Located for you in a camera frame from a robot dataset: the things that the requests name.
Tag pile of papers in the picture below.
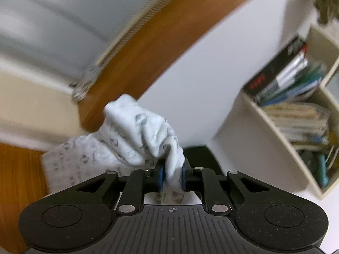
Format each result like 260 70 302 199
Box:
303 0 339 24

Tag grey window blind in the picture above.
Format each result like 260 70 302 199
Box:
0 0 165 82

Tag green leaning books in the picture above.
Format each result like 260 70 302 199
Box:
298 138 337 188

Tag wooden window trim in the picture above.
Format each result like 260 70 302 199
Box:
78 0 278 133

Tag beaded blind cord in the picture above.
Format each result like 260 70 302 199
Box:
97 0 183 68

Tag white bookshelf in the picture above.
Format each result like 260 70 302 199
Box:
212 24 339 200

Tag beige window sill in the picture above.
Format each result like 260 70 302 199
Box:
0 73 84 145

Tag black drawstring pants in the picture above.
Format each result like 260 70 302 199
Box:
182 145 226 177

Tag clear plastic cord clip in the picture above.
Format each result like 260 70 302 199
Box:
69 65 104 101

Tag row of upright books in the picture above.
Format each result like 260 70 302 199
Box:
243 34 327 108

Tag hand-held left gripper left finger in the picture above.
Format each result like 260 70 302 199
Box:
66 164 166 215

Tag white patterned pajama garment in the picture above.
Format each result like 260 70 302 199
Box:
40 94 203 205

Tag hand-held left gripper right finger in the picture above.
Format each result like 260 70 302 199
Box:
181 159 280 214

